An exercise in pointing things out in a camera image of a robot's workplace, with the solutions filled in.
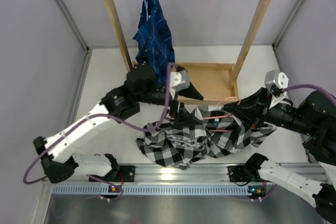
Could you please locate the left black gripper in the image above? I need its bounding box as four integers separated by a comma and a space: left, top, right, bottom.
136, 79, 203, 127

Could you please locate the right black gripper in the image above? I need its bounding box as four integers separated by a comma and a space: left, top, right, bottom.
223, 88, 316, 136

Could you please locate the pink wire hanger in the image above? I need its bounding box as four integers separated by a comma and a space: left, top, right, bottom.
203, 97, 242, 132

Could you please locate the black white checkered shirt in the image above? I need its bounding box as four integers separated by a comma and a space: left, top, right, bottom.
136, 105, 277, 169

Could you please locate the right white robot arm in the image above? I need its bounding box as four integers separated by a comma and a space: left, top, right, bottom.
223, 84, 335, 223

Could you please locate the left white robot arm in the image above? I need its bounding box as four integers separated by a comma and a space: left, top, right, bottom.
33, 63, 204, 184

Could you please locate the blue plaid shirt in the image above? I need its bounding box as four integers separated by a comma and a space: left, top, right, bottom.
133, 0, 175, 86

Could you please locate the wooden clothes rack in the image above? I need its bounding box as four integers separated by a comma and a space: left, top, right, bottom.
104, 0, 271, 105

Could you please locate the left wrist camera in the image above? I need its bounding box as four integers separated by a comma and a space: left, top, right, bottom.
170, 70, 190, 92

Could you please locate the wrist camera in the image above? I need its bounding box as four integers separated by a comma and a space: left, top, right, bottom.
264, 69, 289, 109
170, 70, 190, 92

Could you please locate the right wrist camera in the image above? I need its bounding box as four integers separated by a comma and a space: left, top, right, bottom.
264, 69, 289, 109

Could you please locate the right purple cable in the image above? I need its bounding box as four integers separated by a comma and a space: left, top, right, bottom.
280, 84, 336, 106

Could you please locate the purple cable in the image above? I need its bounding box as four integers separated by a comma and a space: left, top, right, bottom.
23, 62, 179, 184
280, 84, 336, 106

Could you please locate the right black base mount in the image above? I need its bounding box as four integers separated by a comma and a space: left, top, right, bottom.
228, 165, 255, 186

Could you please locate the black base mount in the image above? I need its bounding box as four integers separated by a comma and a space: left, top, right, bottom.
94, 165, 135, 183
228, 165, 255, 186

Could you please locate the aluminium mounting rail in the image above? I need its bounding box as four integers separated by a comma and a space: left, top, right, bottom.
43, 163, 326, 183

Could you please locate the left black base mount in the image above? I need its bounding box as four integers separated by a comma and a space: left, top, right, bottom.
94, 165, 135, 183

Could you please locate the light blue wire hanger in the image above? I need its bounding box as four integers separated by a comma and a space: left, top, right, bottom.
143, 0, 149, 21

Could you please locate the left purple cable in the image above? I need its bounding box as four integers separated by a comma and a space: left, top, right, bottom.
23, 62, 179, 184

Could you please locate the slotted grey cable duct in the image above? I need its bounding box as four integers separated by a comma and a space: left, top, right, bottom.
52, 183, 263, 196

